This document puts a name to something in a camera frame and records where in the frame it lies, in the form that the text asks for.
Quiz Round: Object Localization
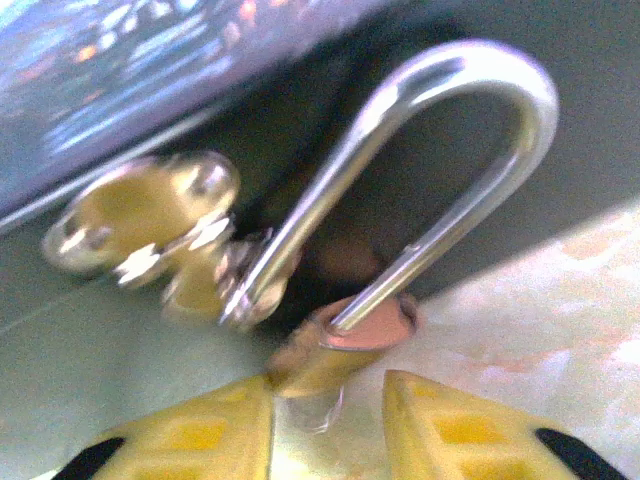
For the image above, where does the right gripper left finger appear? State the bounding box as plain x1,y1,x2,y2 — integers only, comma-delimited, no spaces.
52,375,276,480

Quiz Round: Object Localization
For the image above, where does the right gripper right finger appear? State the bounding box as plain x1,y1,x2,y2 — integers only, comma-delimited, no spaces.
382,368,631,480

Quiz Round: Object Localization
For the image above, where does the brass padlock with steel shackle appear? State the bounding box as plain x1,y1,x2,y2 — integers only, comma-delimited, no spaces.
219,38,560,401

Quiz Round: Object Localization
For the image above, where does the starry night mouse pad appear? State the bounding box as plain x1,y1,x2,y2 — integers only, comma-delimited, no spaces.
0,0,386,236

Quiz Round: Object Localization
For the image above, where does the steel key ring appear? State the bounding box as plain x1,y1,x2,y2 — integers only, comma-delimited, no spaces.
213,227,304,334

